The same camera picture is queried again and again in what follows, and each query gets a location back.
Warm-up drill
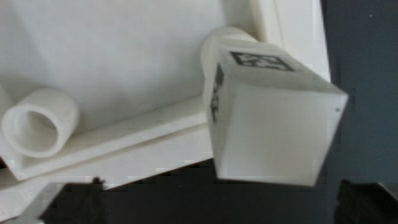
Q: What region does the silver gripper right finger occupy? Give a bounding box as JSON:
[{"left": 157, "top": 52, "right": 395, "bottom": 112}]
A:
[{"left": 337, "top": 180, "right": 398, "bottom": 224}]

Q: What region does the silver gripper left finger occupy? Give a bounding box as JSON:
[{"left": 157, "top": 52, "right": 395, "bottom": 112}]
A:
[{"left": 38, "top": 178, "right": 106, "bottom": 224}]

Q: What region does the white square table top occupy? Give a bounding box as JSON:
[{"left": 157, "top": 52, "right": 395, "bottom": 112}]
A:
[{"left": 0, "top": 0, "right": 328, "bottom": 222}]

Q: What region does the white table leg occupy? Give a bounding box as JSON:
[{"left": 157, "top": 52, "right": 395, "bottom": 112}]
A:
[{"left": 200, "top": 27, "right": 347, "bottom": 186}]

